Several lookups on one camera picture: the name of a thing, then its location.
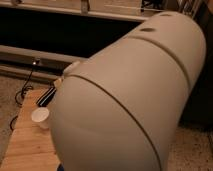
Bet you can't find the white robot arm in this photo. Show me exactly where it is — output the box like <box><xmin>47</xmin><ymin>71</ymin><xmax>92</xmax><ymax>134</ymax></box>
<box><xmin>50</xmin><ymin>12</ymin><xmax>206</xmax><ymax>171</ymax></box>

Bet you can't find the black rectangular device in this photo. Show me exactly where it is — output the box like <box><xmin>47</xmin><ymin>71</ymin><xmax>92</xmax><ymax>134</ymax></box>
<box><xmin>36</xmin><ymin>87</ymin><xmax>57</xmax><ymax>107</ymax></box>

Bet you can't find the dark cabinet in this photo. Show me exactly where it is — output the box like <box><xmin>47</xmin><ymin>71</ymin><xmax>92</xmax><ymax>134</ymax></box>
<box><xmin>181</xmin><ymin>0</ymin><xmax>213</xmax><ymax>127</ymax></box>

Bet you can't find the black cable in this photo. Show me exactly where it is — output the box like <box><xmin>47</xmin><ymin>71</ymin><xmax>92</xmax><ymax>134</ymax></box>
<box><xmin>9</xmin><ymin>60</ymin><xmax>38</xmax><ymax>131</ymax></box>

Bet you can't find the grey metal rail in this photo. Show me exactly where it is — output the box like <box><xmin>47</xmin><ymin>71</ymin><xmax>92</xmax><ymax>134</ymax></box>
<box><xmin>0</xmin><ymin>45</ymin><xmax>85</xmax><ymax>75</ymax></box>

